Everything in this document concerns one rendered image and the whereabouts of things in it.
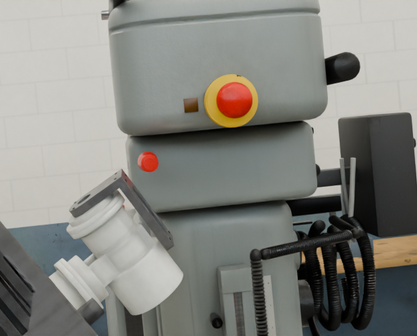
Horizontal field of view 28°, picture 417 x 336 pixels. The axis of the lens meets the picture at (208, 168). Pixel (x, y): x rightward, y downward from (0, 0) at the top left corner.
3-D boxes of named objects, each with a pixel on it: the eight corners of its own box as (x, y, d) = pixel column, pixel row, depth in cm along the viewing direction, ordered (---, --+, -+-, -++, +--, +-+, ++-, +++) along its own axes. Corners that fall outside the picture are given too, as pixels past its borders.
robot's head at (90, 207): (109, 296, 80) (174, 251, 79) (54, 227, 78) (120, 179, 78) (111, 274, 86) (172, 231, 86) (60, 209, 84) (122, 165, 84)
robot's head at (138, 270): (122, 337, 79) (192, 275, 81) (56, 254, 77) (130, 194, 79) (106, 323, 85) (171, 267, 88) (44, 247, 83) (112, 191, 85)
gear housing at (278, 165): (323, 196, 108) (316, 119, 107) (134, 216, 105) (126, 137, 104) (274, 181, 141) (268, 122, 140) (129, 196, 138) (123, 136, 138)
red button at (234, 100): (255, 116, 91) (252, 79, 91) (219, 119, 91) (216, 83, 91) (250, 117, 95) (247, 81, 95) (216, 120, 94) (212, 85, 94)
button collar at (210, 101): (260, 125, 95) (256, 71, 94) (208, 129, 94) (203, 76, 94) (257, 125, 97) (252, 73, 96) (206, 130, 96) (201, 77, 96)
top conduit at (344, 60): (362, 79, 101) (360, 50, 101) (328, 82, 100) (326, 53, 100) (286, 95, 145) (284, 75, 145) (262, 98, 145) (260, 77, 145)
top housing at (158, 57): (342, 117, 98) (330, -21, 97) (118, 138, 95) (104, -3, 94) (268, 122, 144) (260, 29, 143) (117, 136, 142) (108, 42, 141)
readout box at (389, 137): (429, 233, 143) (419, 111, 142) (378, 239, 142) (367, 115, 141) (390, 221, 163) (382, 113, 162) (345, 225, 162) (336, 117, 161)
